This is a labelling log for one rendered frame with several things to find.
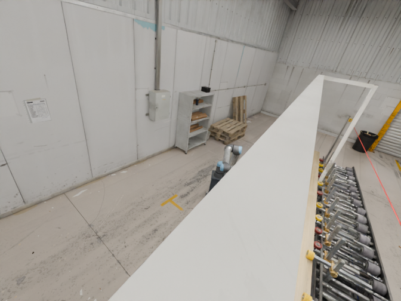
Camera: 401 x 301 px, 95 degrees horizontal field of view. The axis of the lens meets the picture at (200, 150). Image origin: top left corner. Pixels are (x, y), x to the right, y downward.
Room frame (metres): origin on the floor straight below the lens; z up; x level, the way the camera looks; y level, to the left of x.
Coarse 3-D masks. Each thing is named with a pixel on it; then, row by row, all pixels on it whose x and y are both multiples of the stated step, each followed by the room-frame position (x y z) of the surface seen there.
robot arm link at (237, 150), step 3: (234, 147) 2.40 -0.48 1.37; (237, 147) 2.40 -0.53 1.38; (240, 147) 2.41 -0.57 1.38; (234, 150) 2.38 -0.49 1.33; (237, 150) 2.37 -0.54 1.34; (240, 150) 2.37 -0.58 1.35; (234, 153) 2.42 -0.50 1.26; (237, 153) 2.39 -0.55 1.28; (240, 153) 2.38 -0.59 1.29; (231, 156) 2.53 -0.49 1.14; (234, 156) 2.44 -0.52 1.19; (237, 156) 2.44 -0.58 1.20; (231, 159) 2.52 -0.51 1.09; (234, 159) 2.47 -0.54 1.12; (231, 162) 2.54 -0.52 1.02; (234, 162) 2.51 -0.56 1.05
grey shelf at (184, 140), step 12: (180, 96) 4.49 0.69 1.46; (192, 96) 4.29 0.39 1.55; (204, 96) 5.19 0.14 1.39; (180, 108) 4.47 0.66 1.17; (192, 108) 4.30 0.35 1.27; (204, 108) 5.15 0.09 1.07; (180, 120) 4.45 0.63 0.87; (204, 120) 5.12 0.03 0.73; (180, 132) 4.43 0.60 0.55; (192, 132) 4.62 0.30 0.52; (204, 132) 5.08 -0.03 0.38; (180, 144) 4.40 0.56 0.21; (192, 144) 4.65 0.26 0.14; (204, 144) 5.00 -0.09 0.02
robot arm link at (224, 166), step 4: (224, 148) 2.37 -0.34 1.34; (228, 148) 2.33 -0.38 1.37; (232, 148) 2.39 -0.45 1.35; (224, 152) 2.24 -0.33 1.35; (228, 152) 2.21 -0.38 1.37; (224, 156) 2.10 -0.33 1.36; (228, 156) 2.10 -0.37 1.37; (224, 160) 2.00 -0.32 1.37; (228, 160) 2.02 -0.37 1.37; (224, 164) 1.89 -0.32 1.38; (228, 164) 1.92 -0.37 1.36; (220, 168) 1.85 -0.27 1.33; (224, 168) 1.84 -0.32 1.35; (228, 168) 1.84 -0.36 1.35
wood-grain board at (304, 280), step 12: (312, 168) 3.00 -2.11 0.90; (312, 180) 2.59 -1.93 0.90; (312, 192) 2.26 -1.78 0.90; (312, 204) 1.99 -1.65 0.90; (312, 216) 1.76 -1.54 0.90; (312, 228) 1.56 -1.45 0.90; (312, 240) 1.39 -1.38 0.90; (300, 252) 1.22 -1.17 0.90; (300, 264) 1.09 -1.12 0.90; (312, 264) 1.11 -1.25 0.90; (300, 276) 0.98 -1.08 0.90; (300, 288) 0.88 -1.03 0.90; (300, 300) 0.78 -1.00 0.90
